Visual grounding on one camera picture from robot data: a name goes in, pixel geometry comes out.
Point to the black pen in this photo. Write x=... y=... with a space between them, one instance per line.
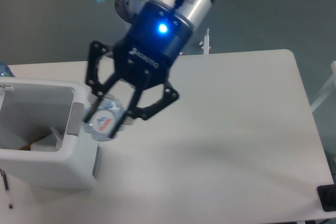
x=6 y=186

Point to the white levelling foot bracket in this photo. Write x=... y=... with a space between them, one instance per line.
x=205 y=43

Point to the white paper tissue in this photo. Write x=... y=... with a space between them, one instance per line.
x=50 y=143

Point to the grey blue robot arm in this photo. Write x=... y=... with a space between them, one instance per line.
x=191 y=12

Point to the white trash can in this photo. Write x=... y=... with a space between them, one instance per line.
x=28 y=108

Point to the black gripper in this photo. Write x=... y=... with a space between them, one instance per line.
x=153 y=43

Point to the blue bottle at left edge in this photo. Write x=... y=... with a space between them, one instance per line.
x=5 y=70

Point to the white frame at right edge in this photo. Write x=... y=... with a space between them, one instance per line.
x=325 y=91

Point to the clear plastic water bottle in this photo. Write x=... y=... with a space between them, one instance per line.
x=104 y=119

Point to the black device at table edge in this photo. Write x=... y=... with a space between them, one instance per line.
x=327 y=197

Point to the colourful trash in bin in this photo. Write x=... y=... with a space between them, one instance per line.
x=28 y=146

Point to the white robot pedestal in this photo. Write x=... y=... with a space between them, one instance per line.
x=127 y=11

